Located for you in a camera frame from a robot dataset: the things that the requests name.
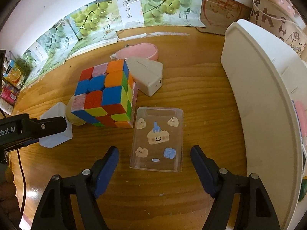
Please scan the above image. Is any white cube charger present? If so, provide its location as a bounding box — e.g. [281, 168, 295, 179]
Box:
[39, 102, 73, 149]

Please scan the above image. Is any gold round compact case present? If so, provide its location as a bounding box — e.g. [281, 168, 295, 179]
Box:
[65, 96, 86, 126]

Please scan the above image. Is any clear cartoon phone case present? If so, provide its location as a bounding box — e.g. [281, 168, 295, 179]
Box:
[130, 106, 184, 172]

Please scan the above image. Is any multicolour puzzle cube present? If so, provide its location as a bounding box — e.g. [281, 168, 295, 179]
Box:
[70, 59, 138, 128]

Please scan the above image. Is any beige house-shaped box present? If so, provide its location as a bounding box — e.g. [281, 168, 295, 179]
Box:
[125, 57, 163, 97]

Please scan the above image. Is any pink oval packet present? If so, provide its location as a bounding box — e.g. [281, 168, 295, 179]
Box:
[110, 43, 159, 61]

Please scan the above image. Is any green perfume bottle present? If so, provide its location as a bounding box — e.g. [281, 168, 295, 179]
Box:
[298, 177, 307, 201]

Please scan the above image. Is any pink hair roller pack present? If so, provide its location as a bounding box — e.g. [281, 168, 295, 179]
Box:
[295, 101, 306, 146]

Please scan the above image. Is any person left hand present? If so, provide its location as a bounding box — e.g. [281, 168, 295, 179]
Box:
[1, 167, 22, 227]

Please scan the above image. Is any pink cylinder can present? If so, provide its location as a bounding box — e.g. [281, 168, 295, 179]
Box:
[1, 80, 19, 106]

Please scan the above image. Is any orange juice carton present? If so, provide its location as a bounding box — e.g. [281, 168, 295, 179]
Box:
[3, 60, 25, 89]

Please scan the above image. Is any white plastic bin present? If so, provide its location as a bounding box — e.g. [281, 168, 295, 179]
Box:
[221, 19, 306, 229]

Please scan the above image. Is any grape print cardboard sheet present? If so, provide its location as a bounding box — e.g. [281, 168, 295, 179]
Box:
[21, 0, 204, 87]

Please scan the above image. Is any brown cardboard panel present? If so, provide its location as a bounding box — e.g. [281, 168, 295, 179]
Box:
[196, 0, 251, 35]

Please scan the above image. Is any beige lettered storage bag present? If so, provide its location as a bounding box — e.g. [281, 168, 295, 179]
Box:
[248, 0, 306, 56]

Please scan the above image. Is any black cable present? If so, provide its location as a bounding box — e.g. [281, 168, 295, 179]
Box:
[17, 149, 27, 215]

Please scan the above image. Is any white cable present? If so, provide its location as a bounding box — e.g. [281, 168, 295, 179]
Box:
[252, 0, 307, 33]

